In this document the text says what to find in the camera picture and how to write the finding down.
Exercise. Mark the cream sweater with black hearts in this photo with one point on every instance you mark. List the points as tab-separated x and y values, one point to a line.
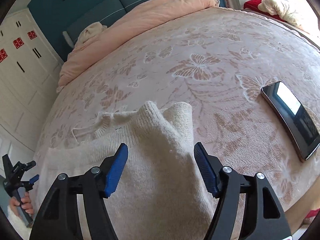
160	194

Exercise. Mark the pink butterfly bedspread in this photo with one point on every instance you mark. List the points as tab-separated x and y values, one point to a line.
217	61

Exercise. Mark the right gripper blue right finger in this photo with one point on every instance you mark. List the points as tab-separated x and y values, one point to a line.
264	217

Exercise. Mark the blue upholstered headboard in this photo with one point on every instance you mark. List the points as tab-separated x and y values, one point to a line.
107	13

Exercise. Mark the cream garment by window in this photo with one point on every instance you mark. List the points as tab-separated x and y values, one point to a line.
287	12

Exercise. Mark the person's left hand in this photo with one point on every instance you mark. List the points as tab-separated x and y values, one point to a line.
25	203

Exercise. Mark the cream blanket on pillow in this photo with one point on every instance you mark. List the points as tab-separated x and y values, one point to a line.
89	32

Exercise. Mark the pink duvet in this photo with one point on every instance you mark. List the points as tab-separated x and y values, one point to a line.
91	48

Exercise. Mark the white wardrobe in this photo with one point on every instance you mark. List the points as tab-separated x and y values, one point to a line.
29	74

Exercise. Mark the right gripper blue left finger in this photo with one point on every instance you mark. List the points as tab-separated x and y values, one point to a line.
58	216

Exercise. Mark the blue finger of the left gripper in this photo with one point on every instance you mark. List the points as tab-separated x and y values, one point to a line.
34	179

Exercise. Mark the smartphone on bed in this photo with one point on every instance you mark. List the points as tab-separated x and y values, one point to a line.
294	117

